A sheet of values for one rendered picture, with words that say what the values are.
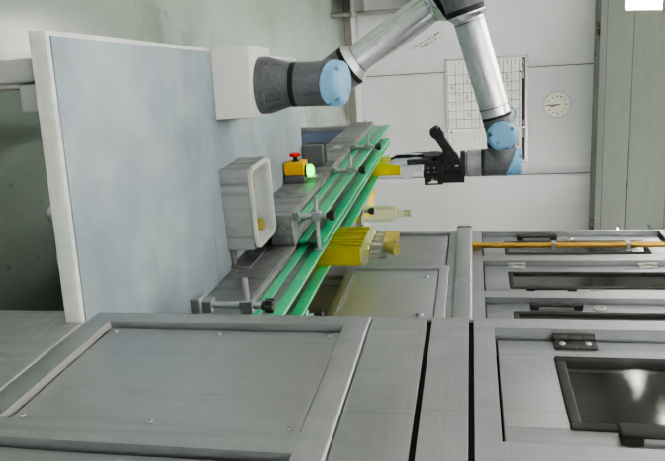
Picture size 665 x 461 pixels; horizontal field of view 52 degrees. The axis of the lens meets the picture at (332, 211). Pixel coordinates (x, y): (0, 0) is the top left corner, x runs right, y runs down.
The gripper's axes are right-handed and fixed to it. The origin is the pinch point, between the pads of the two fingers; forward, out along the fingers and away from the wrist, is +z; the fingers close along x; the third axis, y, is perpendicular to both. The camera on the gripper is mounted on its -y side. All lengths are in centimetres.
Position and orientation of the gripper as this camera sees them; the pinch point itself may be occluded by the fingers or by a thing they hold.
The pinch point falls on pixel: (394, 158)
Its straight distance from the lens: 195.3
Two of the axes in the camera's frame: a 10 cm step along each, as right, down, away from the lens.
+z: -9.8, 0.2, 2.1
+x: 1.9, -2.9, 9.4
